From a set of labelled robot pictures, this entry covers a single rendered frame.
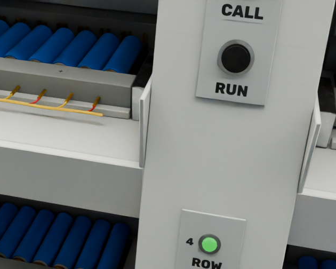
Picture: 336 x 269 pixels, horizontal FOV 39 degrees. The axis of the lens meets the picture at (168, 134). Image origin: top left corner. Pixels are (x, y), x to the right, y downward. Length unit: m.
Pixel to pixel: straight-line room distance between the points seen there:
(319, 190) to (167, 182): 0.09
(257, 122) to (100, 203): 0.12
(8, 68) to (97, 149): 0.10
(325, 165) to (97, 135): 0.15
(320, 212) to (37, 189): 0.19
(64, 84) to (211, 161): 0.13
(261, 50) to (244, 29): 0.01
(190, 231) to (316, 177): 0.09
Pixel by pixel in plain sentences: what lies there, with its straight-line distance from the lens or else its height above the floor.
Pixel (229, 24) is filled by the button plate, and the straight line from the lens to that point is 0.27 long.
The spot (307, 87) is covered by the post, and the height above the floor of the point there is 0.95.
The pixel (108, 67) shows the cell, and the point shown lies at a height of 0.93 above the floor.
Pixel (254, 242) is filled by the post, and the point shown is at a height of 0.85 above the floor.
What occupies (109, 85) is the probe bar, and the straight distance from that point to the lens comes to 0.33.
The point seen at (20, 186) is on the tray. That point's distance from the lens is 0.34.
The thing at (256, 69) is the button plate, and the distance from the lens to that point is 0.27.
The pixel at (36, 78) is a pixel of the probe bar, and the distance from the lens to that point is 0.35.
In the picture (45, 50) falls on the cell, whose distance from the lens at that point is 0.39.
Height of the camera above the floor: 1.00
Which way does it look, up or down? 18 degrees down
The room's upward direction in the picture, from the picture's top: 6 degrees clockwise
